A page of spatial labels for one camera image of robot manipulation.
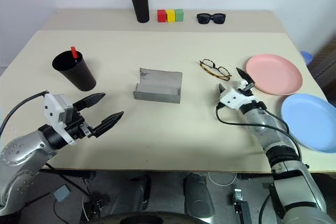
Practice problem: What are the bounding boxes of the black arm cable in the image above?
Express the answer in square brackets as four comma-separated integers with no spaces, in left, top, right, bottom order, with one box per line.
[215,103,302,159]
[0,90,50,135]

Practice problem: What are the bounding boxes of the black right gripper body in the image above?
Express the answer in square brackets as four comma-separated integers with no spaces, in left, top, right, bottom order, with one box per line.
[237,82,256,97]

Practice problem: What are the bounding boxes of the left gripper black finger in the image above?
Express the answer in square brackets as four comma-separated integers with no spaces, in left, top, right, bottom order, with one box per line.
[72,92,107,112]
[88,111,125,138]

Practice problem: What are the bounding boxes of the pink plastic plate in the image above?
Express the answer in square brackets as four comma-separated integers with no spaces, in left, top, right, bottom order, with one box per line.
[245,54,303,96]

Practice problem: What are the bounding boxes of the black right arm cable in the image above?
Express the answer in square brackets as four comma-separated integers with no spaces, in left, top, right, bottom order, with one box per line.
[215,103,302,159]

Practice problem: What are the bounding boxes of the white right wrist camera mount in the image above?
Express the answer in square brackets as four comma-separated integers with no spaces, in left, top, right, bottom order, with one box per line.
[219,78,259,110]

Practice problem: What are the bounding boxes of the blue round container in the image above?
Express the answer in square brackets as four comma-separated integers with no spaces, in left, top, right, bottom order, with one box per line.
[299,50,313,65]

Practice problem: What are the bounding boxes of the black floor device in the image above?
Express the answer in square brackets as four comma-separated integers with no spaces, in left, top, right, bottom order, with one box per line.
[232,187,250,224]

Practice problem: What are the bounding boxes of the black pen holder cup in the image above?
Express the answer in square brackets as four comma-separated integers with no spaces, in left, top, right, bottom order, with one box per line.
[128,0,150,24]

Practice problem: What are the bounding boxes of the small grey box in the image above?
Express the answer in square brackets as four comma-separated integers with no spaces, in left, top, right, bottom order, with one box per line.
[54,185,71,202]

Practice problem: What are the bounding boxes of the black floor cable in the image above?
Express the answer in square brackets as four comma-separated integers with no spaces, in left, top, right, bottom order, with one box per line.
[39,165,102,224]

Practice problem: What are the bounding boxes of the yellow wooden block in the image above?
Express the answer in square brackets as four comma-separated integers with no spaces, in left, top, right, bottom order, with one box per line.
[165,9,176,23]

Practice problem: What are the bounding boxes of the white floor cable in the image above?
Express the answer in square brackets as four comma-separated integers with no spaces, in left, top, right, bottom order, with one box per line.
[208,172,237,186]

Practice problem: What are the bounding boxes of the black sunglasses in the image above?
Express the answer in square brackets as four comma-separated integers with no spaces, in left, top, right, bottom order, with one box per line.
[196,13,226,25]

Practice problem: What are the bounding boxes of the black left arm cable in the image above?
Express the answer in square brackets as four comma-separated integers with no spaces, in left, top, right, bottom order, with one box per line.
[0,90,50,135]

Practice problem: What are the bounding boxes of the tortoiseshell eyeglasses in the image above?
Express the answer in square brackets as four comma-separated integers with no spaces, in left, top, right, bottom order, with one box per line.
[199,58,233,81]

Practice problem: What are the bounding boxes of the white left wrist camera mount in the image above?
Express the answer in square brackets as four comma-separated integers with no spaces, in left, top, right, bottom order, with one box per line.
[43,92,77,146]

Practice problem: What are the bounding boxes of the black plastic cup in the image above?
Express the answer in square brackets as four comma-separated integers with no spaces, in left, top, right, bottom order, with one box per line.
[51,50,97,92]

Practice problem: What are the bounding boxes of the dark rounded shape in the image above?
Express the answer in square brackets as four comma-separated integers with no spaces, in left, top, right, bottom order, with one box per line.
[112,175,152,214]
[183,173,215,217]

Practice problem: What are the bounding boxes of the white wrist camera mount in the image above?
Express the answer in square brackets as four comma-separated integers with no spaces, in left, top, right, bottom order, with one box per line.
[219,78,259,110]
[43,92,77,146]

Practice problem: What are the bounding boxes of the blue plastic plate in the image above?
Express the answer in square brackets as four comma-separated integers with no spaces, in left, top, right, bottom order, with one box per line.
[281,93,336,154]

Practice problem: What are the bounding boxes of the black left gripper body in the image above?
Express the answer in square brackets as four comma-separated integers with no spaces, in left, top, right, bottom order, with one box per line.
[64,104,96,140]

